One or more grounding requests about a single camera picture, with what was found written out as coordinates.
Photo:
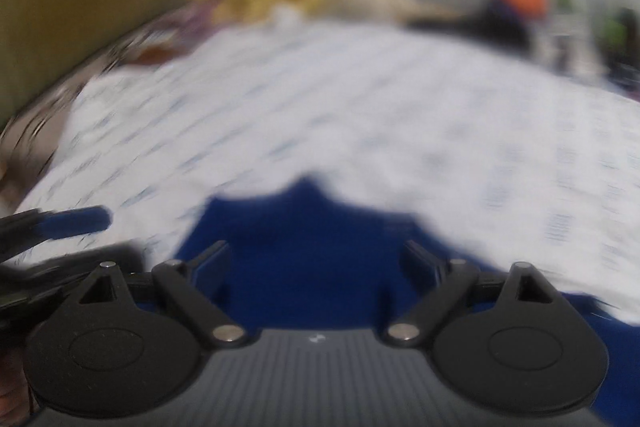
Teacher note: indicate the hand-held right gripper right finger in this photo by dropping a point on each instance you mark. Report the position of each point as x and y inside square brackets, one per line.
[425, 268]

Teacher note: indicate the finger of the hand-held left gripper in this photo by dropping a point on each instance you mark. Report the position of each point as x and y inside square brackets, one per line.
[75, 264]
[75, 222]

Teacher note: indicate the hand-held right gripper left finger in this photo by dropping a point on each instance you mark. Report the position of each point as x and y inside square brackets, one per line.
[209, 269]

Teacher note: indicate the blue beaded sweater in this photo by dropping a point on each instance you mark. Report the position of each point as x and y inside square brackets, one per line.
[305, 257]

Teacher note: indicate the white script-printed bedsheet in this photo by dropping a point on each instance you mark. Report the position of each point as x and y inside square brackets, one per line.
[350, 107]

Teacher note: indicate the beige upholstered headboard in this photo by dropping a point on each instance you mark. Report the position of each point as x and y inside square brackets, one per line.
[75, 7]

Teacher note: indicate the purple cloth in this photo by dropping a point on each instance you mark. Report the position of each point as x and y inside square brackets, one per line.
[192, 19]

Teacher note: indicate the dark cloth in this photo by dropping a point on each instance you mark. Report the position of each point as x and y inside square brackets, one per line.
[480, 22]

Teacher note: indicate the green white patterned cloth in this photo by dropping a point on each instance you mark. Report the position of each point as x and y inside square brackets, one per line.
[622, 39]

